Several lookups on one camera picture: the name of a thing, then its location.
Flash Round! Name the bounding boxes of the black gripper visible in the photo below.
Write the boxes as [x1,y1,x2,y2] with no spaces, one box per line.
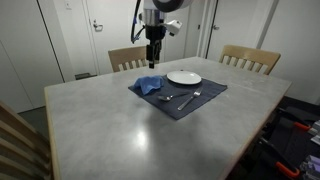
[145,24,167,69]

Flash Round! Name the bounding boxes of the blue microfiber towel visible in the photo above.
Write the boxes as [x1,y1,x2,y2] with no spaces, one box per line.
[133,75,166,97]

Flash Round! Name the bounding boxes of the white round plate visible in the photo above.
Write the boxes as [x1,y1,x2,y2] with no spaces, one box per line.
[166,70,203,86]

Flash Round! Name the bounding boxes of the light wooden slatted chair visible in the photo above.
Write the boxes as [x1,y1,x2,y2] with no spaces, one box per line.
[107,45,161,73]
[0,100,54,180]
[218,44,282,76]

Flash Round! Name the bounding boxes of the silver metal spoon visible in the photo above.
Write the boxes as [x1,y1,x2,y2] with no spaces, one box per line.
[157,91,192,102]

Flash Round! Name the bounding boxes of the dark blue woven placemat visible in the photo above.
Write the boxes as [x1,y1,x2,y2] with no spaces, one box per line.
[127,73,229,121]

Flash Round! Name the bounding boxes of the silver metal fork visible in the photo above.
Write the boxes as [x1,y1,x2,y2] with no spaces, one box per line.
[176,87,204,112]

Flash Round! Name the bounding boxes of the dark floor vent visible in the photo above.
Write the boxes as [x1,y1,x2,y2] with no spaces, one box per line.
[74,72,98,81]

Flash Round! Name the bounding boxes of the white closet door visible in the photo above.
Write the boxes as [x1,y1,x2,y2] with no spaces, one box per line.
[0,0,65,114]

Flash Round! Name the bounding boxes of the black folded stand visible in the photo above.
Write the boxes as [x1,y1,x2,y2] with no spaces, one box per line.
[259,105,320,174]

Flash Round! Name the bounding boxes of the purple box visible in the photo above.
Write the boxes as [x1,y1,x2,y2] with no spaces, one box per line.
[299,154,320,180]

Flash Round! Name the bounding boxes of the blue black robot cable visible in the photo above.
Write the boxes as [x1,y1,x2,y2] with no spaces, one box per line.
[130,0,146,44]

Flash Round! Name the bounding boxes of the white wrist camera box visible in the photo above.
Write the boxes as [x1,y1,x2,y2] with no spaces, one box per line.
[164,19,183,37]

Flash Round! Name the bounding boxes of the white door with lever handle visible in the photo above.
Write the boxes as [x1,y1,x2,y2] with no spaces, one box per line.
[83,0,192,76]

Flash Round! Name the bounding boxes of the silver lever door handle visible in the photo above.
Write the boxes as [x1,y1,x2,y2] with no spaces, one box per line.
[92,19,104,33]

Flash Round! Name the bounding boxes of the orange clamp handle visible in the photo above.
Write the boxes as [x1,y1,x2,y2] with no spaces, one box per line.
[293,121,313,132]
[274,161,301,179]

